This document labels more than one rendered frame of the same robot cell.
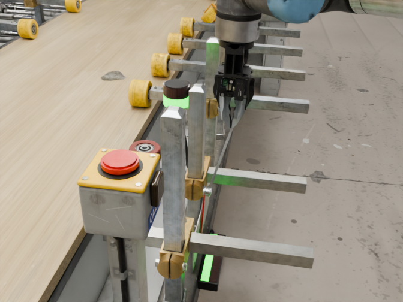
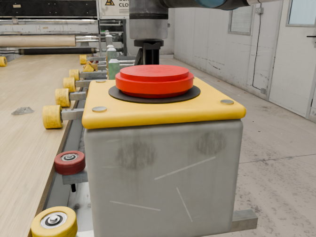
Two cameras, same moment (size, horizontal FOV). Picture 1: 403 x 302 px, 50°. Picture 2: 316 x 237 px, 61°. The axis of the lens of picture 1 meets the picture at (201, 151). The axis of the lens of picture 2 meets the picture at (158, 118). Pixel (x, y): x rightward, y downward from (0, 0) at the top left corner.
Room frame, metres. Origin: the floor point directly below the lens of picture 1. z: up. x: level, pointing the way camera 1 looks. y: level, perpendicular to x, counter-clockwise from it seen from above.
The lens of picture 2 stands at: (0.26, 0.13, 1.26)
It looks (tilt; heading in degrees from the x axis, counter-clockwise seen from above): 20 degrees down; 341
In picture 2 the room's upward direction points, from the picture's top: straight up
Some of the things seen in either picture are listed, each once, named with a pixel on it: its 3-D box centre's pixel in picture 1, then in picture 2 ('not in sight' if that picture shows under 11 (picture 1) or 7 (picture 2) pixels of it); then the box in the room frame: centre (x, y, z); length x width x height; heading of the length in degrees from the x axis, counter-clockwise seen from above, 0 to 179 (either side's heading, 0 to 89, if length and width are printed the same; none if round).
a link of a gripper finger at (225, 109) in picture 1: (224, 112); not in sight; (0.88, -0.05, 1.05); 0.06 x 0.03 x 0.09; 172
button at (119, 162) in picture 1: (120, 164); (154, 86); (0.39, 0.09, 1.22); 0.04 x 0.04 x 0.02
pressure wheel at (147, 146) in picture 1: (145, 165); (71, 173); (0.95, 0.14, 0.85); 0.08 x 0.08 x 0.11
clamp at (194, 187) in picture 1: (195, 177); not in sight; (0.91, 0.01, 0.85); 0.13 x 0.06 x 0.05; 172
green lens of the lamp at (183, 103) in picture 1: (176, 99); not in sight; (0.90, 0.06, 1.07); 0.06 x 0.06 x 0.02
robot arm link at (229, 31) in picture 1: (238, 28); (149, 30); (0.89, -0.07, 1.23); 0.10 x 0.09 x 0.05; 82
